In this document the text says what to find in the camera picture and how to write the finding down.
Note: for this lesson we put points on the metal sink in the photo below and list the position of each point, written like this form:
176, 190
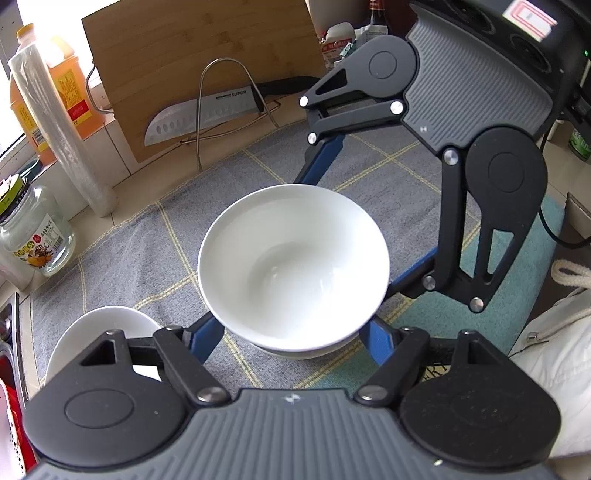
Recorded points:
9, 323

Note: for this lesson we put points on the grey checked towel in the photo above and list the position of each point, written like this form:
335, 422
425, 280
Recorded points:
152, 258

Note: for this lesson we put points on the orange oil bottle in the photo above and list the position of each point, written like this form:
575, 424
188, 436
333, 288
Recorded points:
76, 92

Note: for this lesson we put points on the person's white clothing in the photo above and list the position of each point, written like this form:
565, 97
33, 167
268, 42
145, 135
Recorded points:
554, 369

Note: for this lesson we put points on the white bowl pink flowers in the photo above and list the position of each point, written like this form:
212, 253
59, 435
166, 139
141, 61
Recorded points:
300, 354
286, 258

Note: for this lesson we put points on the glass jar with yellow label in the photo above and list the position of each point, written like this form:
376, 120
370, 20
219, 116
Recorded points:
41, 240

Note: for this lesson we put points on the bamboo cutting board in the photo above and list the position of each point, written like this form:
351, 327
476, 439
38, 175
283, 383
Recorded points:
184, 46

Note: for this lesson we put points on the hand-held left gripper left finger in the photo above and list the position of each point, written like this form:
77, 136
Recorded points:
207, 332

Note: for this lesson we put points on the red basin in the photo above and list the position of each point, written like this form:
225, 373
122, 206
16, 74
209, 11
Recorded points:
9, 438

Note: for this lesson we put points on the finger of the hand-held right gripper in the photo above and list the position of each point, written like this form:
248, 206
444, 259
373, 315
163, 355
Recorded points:
411, 279
323, 157

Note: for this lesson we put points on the white and blue carton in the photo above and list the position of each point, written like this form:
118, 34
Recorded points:
337, 46

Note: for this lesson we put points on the large white plate fruit prints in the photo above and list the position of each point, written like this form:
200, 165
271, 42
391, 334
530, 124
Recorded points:
92, 323

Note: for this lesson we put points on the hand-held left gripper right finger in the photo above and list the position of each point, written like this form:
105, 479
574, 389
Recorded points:
378, 341

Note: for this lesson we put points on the green can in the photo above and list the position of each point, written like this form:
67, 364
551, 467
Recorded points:
581, 143

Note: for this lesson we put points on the teal mat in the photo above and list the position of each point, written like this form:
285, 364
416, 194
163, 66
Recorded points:
503, 295

